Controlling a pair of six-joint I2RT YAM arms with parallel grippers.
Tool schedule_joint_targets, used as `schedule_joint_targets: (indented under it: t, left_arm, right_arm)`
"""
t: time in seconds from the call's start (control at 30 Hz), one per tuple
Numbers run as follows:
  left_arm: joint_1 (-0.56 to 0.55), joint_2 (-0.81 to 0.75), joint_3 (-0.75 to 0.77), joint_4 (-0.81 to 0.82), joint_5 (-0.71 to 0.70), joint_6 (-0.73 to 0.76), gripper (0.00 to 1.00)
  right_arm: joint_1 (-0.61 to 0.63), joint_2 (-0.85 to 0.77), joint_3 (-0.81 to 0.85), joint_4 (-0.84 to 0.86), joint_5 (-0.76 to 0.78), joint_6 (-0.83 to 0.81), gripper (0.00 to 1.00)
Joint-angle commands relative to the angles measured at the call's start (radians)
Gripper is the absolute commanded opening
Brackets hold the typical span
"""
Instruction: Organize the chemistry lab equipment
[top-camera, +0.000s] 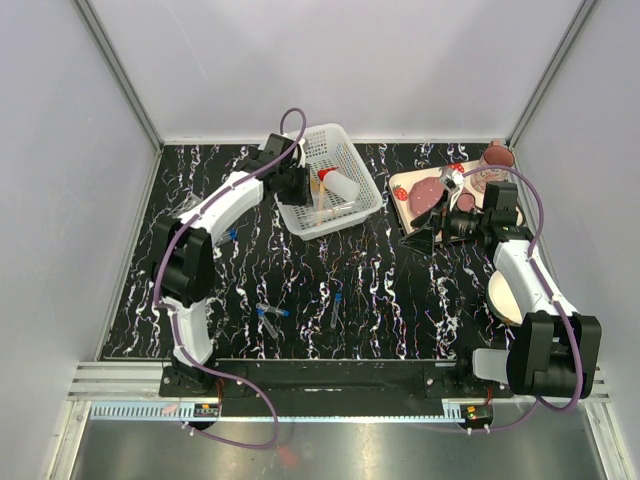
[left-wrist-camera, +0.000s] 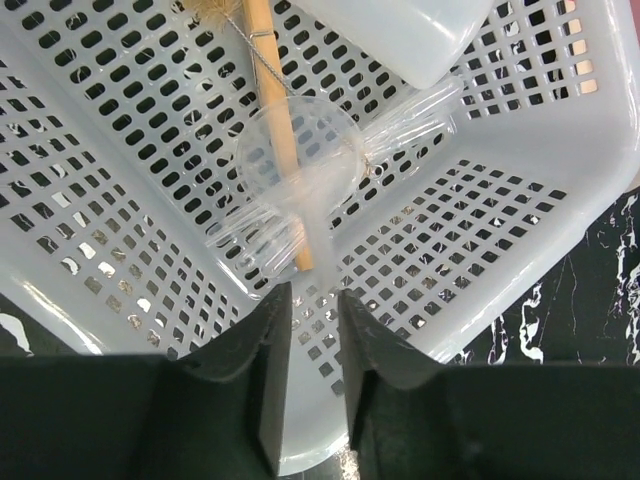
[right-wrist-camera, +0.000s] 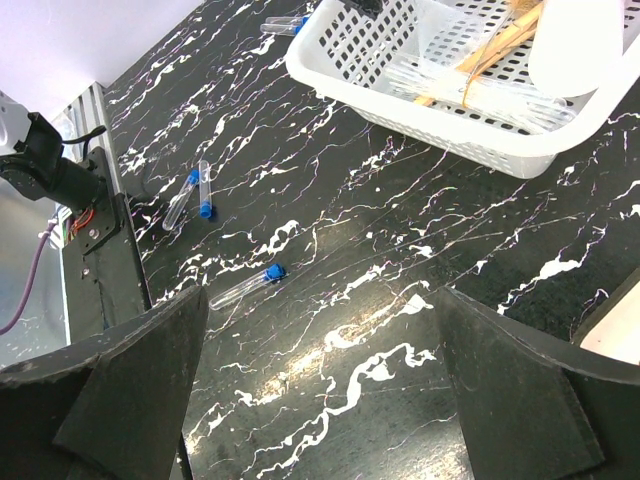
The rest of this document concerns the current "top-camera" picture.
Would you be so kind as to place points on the clear test tube rack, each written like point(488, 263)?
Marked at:
point(188, 203)

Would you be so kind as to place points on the pink patterned mug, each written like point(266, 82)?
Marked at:
point(494, 155)

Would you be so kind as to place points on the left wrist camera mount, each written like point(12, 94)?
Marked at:
point(298, 158)

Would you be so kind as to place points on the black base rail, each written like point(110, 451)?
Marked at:
point(325, 389)

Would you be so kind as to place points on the wooden test tube clamp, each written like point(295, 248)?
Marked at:
point(320, 200)

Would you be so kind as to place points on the wash bottle red cap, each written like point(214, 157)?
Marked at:
point(339, 184)

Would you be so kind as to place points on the white plastic perforated basket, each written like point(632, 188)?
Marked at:
point(329, 146)

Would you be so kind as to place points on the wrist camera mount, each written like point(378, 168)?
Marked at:
point(452, 182)
point(298, 158)

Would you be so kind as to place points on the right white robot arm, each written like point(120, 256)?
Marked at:
point(555, 350)

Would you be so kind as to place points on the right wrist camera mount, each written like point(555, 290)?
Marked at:
point(452, 182)

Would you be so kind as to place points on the white bowl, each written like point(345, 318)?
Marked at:
point(501, 301)

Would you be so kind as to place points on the bundle of plastic pipettes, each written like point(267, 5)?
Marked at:
point(335, 212)

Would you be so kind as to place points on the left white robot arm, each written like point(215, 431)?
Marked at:
point(182, 264)

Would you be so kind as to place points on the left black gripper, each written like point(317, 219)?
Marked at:
point(303, 195)

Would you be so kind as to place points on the pink dotted plate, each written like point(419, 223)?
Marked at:
point(425, 193)

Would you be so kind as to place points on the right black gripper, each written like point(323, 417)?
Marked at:
point(420, 240)

